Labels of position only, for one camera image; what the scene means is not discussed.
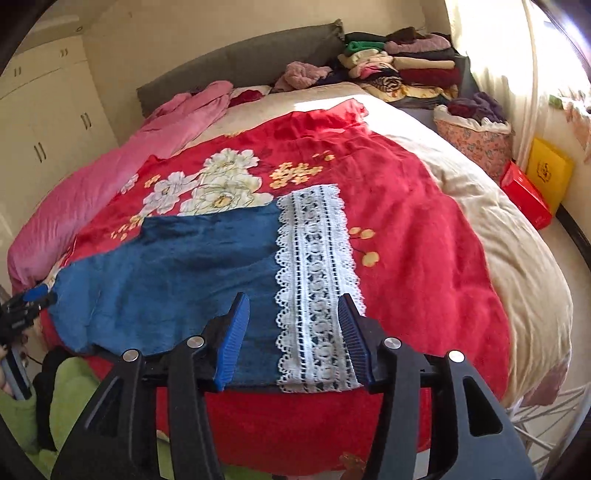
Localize beige duvet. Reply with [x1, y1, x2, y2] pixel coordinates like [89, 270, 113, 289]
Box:
[185, 83, 575, 407]

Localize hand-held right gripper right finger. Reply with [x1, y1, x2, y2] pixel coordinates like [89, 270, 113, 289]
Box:
[337, 293, 536, 480]

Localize pink fluffy garment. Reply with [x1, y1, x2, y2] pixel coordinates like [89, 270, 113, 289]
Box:
[272, 61, 333, 92]

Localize pink quilt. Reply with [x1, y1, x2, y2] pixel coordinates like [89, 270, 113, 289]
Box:
[7, 80, 234, 294]

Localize white drying rack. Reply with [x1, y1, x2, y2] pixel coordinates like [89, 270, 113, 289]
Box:
[505, 385, 591, 464]

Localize blue denim pants lace trim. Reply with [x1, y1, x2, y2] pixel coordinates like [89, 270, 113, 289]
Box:
[46, 184, 368, 394]

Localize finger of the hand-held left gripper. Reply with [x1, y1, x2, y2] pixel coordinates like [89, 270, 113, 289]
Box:
[18, 284, 58, 309]

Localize grey bed headboard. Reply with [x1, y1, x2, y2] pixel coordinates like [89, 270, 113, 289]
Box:
[136, 18, 345, 118]

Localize person's left hand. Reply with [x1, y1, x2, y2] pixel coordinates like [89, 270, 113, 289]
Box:
[0, 346, 14, 395]

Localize dark red garment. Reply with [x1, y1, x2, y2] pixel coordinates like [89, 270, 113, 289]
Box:
[231, 88, 265, 107]

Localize cream wardrobe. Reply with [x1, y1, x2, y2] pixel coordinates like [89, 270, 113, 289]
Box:
[0, 34, 121, 232]

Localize red box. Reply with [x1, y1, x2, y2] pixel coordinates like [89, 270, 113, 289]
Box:
[500, 161, 553, 230]

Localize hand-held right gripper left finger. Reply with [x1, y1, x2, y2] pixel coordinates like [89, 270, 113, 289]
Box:
[51, 292, 250, 480]

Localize yellow box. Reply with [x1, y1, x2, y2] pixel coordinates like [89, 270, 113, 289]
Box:
[526, 137, 575, 215]

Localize red floral blanket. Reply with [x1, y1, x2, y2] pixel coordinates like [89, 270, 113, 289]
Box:
[41, 99, 513, 467]

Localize purple clothes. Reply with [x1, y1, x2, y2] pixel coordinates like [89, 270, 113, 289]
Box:
[447, 91, 509, 124]

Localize stack of folded clothes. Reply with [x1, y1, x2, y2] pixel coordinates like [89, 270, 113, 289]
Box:
[337, 27, 469, 104]

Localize white curtain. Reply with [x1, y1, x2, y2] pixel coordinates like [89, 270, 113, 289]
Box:
[445, 0, 543, 162]

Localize floral fabric basket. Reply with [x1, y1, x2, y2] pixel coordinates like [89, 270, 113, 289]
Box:
[433, 105, 514, 183]

